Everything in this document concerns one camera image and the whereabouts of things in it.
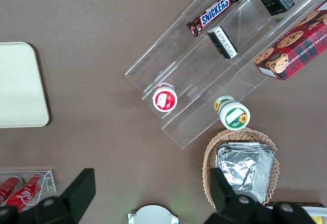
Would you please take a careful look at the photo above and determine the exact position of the oval light wicker basket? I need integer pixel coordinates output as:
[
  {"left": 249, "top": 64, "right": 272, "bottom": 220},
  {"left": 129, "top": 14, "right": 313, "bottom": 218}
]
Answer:
[{"left": 202, "top": 128, "right": 280, "bottom": 207}]

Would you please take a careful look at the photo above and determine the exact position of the Snickers chocolate bar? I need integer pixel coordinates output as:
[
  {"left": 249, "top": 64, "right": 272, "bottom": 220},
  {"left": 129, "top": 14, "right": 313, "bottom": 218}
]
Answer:
[{"left": 185, "top": 0, "right": 240, "bottom": 38}]

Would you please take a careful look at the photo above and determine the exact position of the red tartan cookie box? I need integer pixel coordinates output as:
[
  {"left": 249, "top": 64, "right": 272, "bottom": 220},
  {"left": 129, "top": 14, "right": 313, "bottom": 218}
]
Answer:
[{"left": 253, "top": 0, "right": 327, "bottom": 82}]

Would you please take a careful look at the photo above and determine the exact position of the foil container stack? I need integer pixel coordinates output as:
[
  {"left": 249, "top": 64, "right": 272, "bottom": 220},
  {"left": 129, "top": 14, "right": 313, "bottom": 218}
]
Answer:
[{"left": 216, "top": 142, "right": 275, "bottom": 206}]

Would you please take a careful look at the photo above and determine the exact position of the red-lid white cup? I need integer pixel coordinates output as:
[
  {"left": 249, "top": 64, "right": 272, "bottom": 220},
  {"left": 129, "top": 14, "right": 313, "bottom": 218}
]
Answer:
[{"left": 152, "top": 82, "right": 178, "bottom": 113}]

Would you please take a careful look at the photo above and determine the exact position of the cream plastic tray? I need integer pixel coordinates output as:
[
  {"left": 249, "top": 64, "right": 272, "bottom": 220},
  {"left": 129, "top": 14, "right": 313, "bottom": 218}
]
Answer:
[{"left": 0, "top": 41, "right": 50, "bottom": 129}]

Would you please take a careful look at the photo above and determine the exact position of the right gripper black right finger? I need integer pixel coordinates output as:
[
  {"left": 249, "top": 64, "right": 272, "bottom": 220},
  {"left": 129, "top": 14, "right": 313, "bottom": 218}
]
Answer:
[{"left": 204, "top": 167, "right": 274, "bottom": 224}]

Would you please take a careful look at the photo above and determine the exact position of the clear acrylic step display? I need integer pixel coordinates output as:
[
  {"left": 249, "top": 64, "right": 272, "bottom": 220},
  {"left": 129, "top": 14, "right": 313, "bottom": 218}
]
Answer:
[{"left": 124, "top": 0, "right": 327, "bottom": 150}]

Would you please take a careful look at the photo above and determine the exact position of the clear acrylic bottle rack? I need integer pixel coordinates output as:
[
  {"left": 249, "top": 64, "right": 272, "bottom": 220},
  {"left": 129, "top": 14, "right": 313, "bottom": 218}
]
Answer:
[{"left": 0, "top": 169, "right": 57, "bottom": 207}]

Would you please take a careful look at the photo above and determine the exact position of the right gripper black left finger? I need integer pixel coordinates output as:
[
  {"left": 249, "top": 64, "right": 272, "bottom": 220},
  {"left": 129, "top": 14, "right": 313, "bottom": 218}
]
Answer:
[{"left": 17, "top": 168, "right": 97, "bottom": 224}]

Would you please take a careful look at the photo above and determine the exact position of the green-lid white cup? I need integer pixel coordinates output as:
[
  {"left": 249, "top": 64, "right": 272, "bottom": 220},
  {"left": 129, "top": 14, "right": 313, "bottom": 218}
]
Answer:
[{"left": 213, "top": 94, "right": 251, "bottom": 131}]

